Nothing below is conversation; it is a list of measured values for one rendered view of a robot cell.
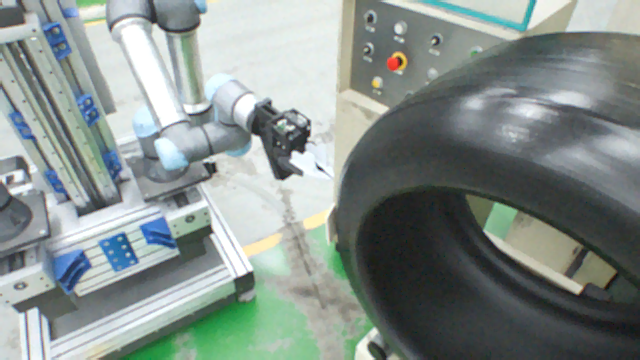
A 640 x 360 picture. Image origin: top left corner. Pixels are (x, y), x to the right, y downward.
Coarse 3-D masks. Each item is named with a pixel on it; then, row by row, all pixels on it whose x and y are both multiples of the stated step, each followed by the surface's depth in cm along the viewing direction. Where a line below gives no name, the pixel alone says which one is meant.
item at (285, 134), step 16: (256, 112) 83; (272, 112) 81; (288, 112) 81; (256, 128) 85; (272, 128) 78; (288, 128) 79; (304, 128) 79; (272, 144) 81; (288, 144) 79; (304, 144) 83
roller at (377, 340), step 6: (378, 336) 76; (372, 342) 75; (378, 342) 75; (384, 342) 75; (366, 348) 77; (372, 348) 75; (378, 348) 74; (384, 348) 74; (390, 348) 75; (372, 354) 76; (378, 354) 74; (384, 354) 74; (390, 354) 75
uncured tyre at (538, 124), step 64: (512, 64) 43; (576, 64) 39; (384, 128) 49; (448, 128) 41; (512, 128) 36; (576, 128) 33; (384, 192) 49; (448, 192) 80; (512, 192) 37; (576, 192) 33; (384, 256) 77; (448, 256) 84; (384, 320) 66; (448, 320) 78; (512, 320) 79; (576, 320) 73
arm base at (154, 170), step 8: (144, 160) 135; (152, 160) 132; (160, 160) 132; (144, 168) 137; (152, 168) 134; (160, 168) 133; (184, 168) 138; (152, 176) 135; (160, 176) 135; (168, 176) 135; (176, 176) 137
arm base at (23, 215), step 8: (8, 200) 117; (16, 200) 121; (0, 208) 115; (8, 208) 117; (16, 208) 119; (24, 208) 122; (0, 216) 115; (8, 216) 117; (16, 216) 119; (24, 216) 121; (32, 216) 125; (0, 224) 116; (8, 224) 117; (16, 224) 119; (24, 224) 121; (0, 232) 116; (8, 232) 117; (16, 232) 119; (0, 240) 117
